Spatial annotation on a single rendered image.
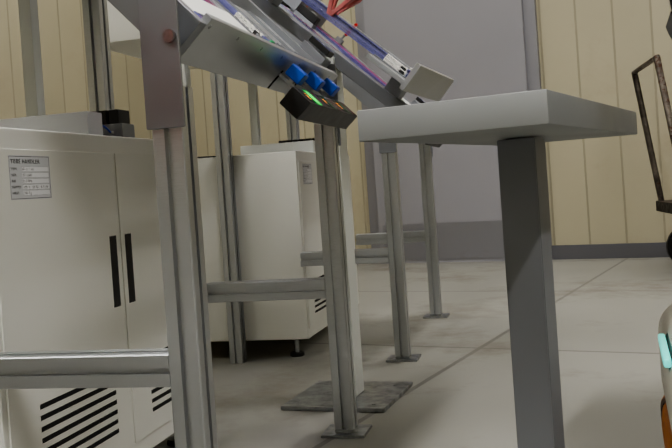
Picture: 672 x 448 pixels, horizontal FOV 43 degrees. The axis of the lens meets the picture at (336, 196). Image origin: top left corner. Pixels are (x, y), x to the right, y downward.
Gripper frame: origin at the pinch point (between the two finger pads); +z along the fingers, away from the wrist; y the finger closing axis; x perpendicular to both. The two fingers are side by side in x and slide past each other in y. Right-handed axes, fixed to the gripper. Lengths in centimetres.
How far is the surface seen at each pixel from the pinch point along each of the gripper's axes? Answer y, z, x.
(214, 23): 94, 3, 24
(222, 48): 87, 7, 23
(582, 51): -310, -47, 17
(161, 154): 102, 18, 32
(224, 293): 30, 58, 28
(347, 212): -0.5, 34.5, 32.2
